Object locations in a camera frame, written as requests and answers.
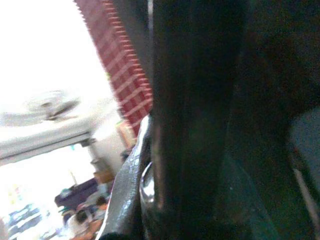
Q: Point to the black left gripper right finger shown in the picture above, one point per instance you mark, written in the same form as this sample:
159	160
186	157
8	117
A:
265	125

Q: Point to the white ceiling fan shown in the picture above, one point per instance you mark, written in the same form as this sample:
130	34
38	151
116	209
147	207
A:
48	105

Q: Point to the dark purple sofa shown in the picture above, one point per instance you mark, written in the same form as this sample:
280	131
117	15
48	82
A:
75	193

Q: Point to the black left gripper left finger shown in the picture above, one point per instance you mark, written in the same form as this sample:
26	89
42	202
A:
126	185

